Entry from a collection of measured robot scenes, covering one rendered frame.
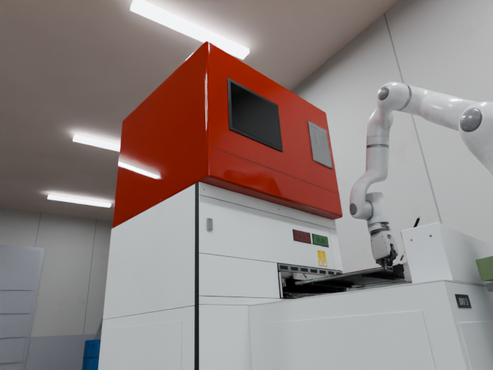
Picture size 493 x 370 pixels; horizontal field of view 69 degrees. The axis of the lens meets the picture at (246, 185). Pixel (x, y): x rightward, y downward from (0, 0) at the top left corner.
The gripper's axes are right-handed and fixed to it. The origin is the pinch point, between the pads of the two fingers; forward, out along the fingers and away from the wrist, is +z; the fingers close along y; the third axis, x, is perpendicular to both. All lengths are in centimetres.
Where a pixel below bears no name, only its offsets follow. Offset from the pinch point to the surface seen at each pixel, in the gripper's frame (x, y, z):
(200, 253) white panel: 73, -4, -5
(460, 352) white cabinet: 29, -51, 25
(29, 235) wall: 306, 755, -211
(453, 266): 21, -48, 7
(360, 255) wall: -103, 157, -42
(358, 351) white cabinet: 39, -31, 24
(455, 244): 15.2, -45.7, 1.0
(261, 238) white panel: 47.3, 8.2, -13.8
